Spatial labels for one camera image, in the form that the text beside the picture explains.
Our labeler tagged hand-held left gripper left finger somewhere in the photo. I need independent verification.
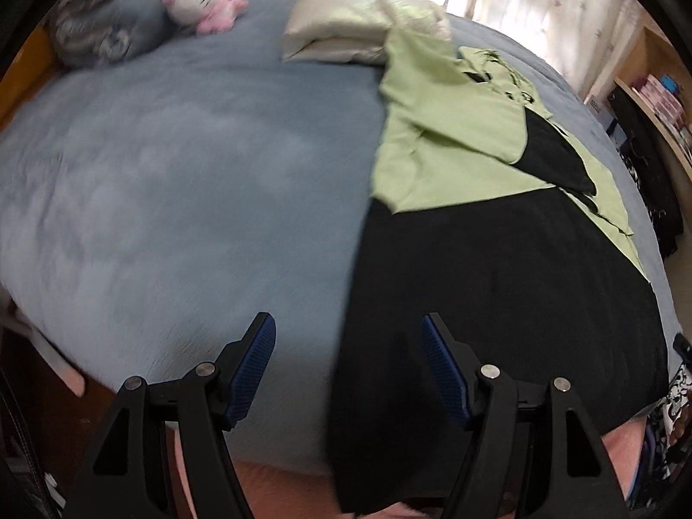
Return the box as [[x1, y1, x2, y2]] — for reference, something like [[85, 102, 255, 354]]
[[64, 312, 278, 519]]

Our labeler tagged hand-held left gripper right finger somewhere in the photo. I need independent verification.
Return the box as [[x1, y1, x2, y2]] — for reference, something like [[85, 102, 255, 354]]
[[420, 312, 631, 519]]

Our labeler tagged green black hooded jacket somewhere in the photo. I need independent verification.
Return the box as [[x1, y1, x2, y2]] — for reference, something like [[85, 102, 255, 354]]
[[330, 27, 671, 517]]

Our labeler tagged person's patterned clothing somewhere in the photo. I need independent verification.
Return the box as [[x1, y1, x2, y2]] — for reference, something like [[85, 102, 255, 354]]
[[643, 362, 690, 506]]

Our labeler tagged person's right leg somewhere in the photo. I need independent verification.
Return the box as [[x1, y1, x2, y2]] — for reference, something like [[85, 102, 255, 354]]
[[608, 419, 652, 503]]

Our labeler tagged person's leg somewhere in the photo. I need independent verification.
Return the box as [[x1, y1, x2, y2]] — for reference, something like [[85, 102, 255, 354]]
[[608, 419, 652, 503], [162, 416, 347, 519]]

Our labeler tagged person's left leg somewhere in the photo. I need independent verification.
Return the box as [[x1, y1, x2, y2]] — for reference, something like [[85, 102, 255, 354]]
[[162, 416, 347, 519]]

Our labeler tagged black white patterned cloth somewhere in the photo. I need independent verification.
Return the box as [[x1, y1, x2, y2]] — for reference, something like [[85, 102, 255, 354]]
[[621, 146, 657, 195]]

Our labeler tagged blue bed blanket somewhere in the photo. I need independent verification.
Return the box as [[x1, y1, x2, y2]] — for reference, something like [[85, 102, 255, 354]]
[[0, 0, 682, 477]]

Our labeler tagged black bag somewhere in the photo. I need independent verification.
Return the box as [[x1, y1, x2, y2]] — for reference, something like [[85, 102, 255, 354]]
[[605, 85, 683, 260]]

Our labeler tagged stack of pink boxes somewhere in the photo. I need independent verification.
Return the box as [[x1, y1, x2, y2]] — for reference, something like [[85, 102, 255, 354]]
[[635, 73, 692, 147]]

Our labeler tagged white box blue print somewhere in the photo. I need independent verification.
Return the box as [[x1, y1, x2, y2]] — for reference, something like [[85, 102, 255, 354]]
[[586, 94, 614, 136]]

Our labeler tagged white puffer jacket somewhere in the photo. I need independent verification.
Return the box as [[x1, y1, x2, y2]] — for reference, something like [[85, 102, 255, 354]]
[[281, 0, 452, 64]]

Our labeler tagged rolled blue printed blanket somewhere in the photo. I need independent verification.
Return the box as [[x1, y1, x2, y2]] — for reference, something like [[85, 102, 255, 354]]
[[46, 0, 174, 68]]

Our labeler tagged white floral curtain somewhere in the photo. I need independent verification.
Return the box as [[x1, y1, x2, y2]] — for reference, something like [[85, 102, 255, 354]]
[[432, 0, 650, 103]]

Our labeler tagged wooden bed headboard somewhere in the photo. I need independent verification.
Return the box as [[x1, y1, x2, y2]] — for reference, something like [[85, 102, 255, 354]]
[[0, 24, 58, 131]]

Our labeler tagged wooden wall shelf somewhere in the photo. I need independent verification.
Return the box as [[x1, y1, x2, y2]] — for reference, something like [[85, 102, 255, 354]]
[[611, 11, 692, 185]]

